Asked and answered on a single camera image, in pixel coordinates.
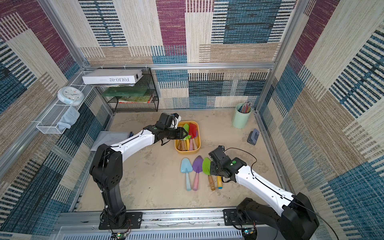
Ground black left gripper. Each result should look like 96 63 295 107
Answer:
163 127 189 140

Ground green shovel orange handle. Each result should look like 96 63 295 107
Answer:
183 124 191 151

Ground red shovel wooden handle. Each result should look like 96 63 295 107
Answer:
189 122 198 139

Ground yellow square shovel yellow handle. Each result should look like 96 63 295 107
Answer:
217 176 223 189

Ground purple pointed shovel pink handle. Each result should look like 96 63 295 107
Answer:
190 137 198 151

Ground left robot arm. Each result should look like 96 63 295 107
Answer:
89 113 188 230

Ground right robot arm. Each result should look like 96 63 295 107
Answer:
209 146 320 240

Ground yellow plastic storage box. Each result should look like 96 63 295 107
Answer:
175 121 202 155

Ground light blue shovel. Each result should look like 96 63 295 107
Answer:
181 158 193 191

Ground white folio box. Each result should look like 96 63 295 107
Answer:
83 69 143 85

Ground colourful picture book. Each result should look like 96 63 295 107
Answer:
118 95 153 104

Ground mint green pencil cup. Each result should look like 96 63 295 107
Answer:
233 103 252 129

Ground coloured pencils in cup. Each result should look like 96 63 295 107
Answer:
239 101 252 114

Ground green book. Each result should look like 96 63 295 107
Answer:
102 87 148 97

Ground light blue cloth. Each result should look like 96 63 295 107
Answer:
58 106 80 131

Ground white round clock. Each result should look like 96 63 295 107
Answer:
57 86 85 107

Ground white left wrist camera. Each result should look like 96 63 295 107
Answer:
171 113 181 129

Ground green pointed shovel wooden handle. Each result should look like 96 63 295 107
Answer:
202 158 216 191

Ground black wire mesh shelf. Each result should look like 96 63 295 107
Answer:
96 68 159 115

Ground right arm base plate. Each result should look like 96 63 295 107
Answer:
223 209 262 226

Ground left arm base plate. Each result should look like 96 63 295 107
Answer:
99 211 143 230

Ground white wire basket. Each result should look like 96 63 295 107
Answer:
36 84 93 135

